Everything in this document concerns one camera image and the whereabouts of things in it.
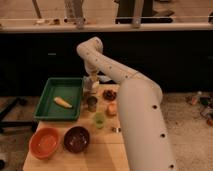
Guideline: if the light blue towel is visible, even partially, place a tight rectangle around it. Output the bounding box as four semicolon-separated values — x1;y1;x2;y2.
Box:
98;75;112;83

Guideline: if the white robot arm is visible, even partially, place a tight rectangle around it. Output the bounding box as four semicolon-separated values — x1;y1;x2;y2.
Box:
77;37;178;171

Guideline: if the white paper cup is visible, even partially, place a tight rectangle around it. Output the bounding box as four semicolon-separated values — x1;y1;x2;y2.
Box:
84;79;99;94

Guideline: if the small metal cup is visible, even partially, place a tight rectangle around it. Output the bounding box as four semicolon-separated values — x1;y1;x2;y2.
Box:
87;96;98;112

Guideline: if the light green plastic cup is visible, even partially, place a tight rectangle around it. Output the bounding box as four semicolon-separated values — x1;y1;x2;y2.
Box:
93;113;105;129

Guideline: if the red yellow apple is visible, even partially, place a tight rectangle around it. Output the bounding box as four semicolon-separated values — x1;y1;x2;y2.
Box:
106;103;117;116

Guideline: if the green plastic tray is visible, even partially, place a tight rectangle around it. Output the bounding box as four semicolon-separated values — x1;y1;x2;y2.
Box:
34;78;83;121

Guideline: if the silver metal fork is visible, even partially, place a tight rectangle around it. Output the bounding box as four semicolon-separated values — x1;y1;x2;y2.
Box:
111;127;121;133

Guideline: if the dark maroon bowl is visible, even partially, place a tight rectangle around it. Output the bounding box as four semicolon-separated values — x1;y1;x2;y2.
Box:
63;126;90;153

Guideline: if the orange bowl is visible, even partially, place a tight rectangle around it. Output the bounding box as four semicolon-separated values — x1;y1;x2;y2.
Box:
29;127;60;160

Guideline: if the black office chair base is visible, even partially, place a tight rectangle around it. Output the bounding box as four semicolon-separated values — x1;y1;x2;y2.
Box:
0;97;38;133

